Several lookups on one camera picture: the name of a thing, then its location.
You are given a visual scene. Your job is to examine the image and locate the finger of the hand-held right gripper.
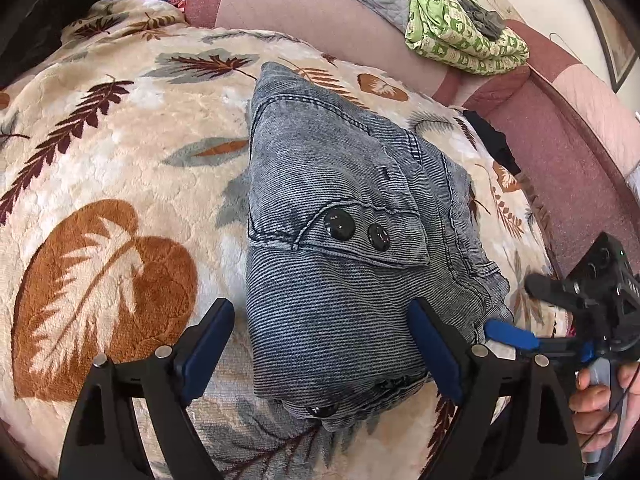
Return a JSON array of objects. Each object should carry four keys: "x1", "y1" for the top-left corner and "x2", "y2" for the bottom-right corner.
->
[
  {"x1": 524, "y1": 274, "x2": 587, "y2": 312},
  {"x1": 483, "y1": 320, "x2": 597, "y2": 362}
]

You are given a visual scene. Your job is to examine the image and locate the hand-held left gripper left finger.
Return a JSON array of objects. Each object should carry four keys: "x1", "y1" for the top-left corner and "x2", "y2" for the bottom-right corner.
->
[{"x1": 57, "y1": 297, "x2": 236, "y2": 480}]

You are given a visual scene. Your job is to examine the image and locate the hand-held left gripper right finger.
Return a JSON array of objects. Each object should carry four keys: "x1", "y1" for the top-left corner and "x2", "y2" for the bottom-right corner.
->
[{"x1": 407, "y1": 297, "x2": 586, "y2": 480}]

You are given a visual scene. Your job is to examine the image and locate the blue denim pants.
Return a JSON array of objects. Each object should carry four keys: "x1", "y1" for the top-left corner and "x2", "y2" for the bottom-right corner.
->
[{"x1": 245, "y1": 60, "x2": 517, "y2": 434}]

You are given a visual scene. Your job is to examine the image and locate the person's right hand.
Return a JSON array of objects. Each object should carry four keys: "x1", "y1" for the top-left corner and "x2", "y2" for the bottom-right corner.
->
[{"x1": 570, "y1": 360, "x2": 640, "y2": 454}]

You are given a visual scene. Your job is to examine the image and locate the pink sofa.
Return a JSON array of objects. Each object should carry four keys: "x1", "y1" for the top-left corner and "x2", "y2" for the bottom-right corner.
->
[{"x1": 182, "y1": 0, "x2": 640, "y2": 283}]

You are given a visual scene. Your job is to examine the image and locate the leaf-print plush blanket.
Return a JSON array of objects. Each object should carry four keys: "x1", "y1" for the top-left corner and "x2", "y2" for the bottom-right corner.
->
[{"x1": 0, "y1": 0, "x2": 572, "y2": 480}]

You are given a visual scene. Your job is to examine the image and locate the green and cream patterned quilt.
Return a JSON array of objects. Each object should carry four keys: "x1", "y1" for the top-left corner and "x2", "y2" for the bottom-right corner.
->
[{"x1": 404, "y1": 0, "x2": 531, "y2": 77}]

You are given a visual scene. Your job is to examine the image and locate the dark grey cloth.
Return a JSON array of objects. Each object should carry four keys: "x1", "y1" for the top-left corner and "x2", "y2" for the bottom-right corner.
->
[{"x1": 446, "y1": 0, "x2": 507, "y2": 39}]

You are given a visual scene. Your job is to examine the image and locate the black fuzzy garment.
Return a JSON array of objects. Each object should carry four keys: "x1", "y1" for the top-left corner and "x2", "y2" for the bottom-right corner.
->
[{"x1": 0, "y1": 0, "x2": 109, "y2": 92}]

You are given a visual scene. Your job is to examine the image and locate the thin black cable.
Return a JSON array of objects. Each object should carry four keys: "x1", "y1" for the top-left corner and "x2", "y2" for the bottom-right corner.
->
[{"x1": 580, "y1": 355, "x2": 632, "y2": 452}]

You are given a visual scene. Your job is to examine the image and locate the framed wall picture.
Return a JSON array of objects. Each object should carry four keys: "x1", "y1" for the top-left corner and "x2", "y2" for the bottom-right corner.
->
[{"x1": 570, "y1": 0, "x2": 639, "y2": 94}]

